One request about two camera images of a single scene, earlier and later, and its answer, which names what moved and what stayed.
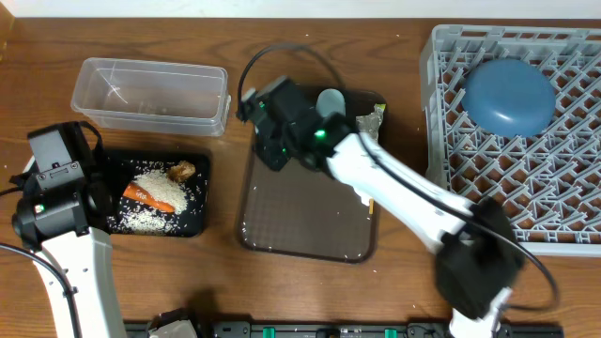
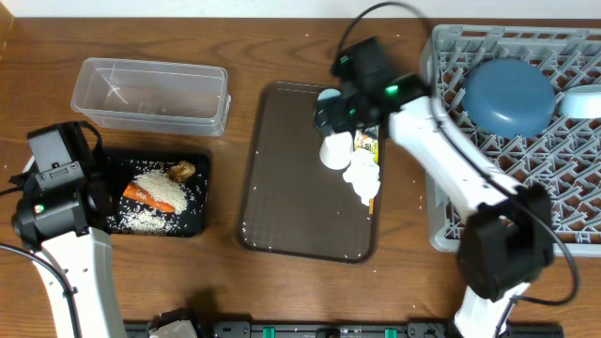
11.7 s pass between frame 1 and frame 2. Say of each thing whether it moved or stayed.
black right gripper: moved
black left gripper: stayed
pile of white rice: stayed
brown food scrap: stayed
